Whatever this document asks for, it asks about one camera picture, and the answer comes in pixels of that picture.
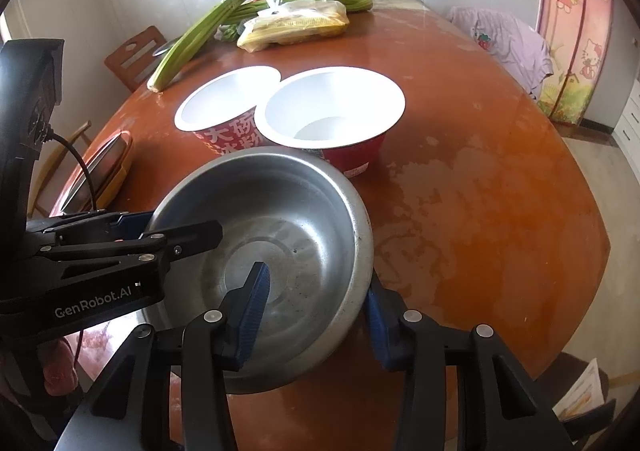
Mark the shallow steel pan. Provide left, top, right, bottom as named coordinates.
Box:
left=61, top=133, right=127, bottom=214

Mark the terracotta plastic plate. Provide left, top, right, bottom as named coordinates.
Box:
left=50, top=130, right=134, bottom=216

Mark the large steel bowl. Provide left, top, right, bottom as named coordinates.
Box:
left=141, top=148, right=373, bottom=393

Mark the red instant noodle bowl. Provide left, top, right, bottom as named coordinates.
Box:
left=254, top=67, right=406, bottom=178

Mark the person's hand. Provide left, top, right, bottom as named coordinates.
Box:
left=40, top=338, right=78, bottom=397

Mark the curved wooden armchair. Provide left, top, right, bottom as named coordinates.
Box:
left=27, top=120, right=92, bottom=219

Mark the brown wooden chair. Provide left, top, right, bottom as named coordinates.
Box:
left=104, top=26, right=166, bottom=93

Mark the celery bunch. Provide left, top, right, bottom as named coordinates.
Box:
left=215, top=0, right=373, bottom=42
left=146, top=0, right=246, bottom=93

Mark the yellow noodle bag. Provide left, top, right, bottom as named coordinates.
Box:
left=236, top=0, right=349, bottom=52

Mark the white storage cabinet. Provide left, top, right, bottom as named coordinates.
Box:
left=613, top=80, right=640, bottom=173

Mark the pink cloth on chair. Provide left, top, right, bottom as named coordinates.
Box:
left=447, top=7, right=553, bottom=100

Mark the pink cartoon folding screen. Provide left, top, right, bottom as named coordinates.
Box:
left=538, top=0, right=614, bottom=125

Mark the black cable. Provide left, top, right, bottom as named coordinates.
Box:
left=46, top=130, right=99, bottom=212

